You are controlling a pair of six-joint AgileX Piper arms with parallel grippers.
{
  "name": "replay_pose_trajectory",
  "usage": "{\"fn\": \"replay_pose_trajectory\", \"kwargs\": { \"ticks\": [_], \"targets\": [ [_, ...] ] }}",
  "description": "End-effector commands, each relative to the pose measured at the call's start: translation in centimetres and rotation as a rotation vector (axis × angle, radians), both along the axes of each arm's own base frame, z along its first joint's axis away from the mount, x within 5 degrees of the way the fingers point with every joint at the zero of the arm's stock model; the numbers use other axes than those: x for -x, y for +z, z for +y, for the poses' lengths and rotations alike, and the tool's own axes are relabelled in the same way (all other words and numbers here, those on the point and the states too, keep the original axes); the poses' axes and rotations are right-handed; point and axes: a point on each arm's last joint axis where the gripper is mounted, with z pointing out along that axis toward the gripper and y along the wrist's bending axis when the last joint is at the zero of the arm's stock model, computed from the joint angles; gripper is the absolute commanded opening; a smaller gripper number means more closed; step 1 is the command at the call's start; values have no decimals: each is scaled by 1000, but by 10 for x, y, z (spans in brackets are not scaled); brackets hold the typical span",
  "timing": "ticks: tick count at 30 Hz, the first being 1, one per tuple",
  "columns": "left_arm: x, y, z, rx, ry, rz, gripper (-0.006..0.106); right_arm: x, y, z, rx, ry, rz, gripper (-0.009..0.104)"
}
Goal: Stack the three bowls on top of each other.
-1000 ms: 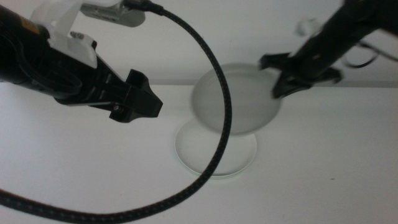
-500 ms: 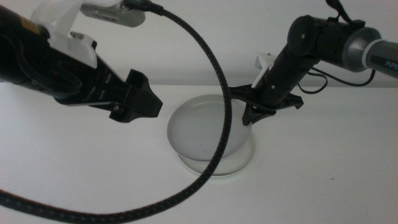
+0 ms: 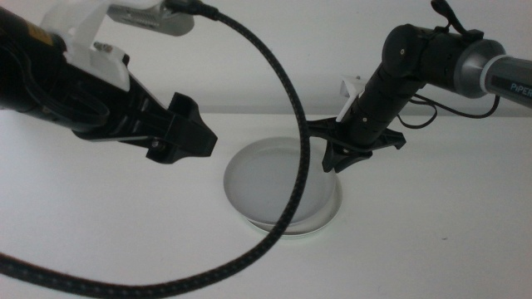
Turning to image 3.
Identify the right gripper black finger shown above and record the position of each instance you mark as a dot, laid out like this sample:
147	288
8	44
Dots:
329	160
347	164

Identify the pale green shallow bowl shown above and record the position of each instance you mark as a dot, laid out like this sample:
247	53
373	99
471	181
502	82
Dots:
297	235

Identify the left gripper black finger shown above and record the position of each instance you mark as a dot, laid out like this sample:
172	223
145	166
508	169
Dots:
166	151
195	133

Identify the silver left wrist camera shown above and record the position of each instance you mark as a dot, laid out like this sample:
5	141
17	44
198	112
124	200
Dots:
166	25

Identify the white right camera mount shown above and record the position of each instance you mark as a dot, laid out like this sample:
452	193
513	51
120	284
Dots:
351	89

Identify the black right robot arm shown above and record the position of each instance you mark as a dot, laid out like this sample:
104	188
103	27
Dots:
415	54

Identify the grey shallow bowl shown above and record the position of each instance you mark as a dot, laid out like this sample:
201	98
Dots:
262	182

